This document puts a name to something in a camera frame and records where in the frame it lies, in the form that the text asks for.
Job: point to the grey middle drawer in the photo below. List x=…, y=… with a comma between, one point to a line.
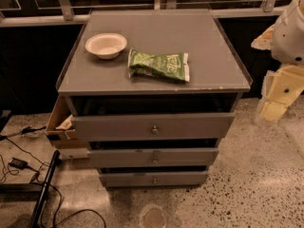
x=152, y=157

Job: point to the grey bottom drawer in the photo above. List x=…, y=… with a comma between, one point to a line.
x=188, y=178

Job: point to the grey drawer cabinet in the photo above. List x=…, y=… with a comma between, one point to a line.
x=94, y=87

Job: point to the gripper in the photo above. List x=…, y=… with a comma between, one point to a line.
x=289, y=37

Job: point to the black power adapter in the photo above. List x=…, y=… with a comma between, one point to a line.
x=19, y=164

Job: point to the black metal bar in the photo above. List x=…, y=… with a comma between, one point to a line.
x=43, y=191

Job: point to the cardboard box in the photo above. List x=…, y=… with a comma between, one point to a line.
x=60, y=131

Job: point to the white paper bowl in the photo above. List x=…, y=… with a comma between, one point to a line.
x=106, y=45

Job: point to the metal window railing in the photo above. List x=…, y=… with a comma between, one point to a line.
x=25, y=13

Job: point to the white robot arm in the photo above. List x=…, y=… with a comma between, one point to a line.
x=285, y=40

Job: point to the green chip bag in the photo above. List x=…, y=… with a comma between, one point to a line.
x=167, y=66

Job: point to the grey drawer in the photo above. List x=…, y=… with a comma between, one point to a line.
x=152, y=157
x=152, y=127
x=188, y=178

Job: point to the grey top drawer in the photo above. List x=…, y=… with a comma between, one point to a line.
x=152, y=127

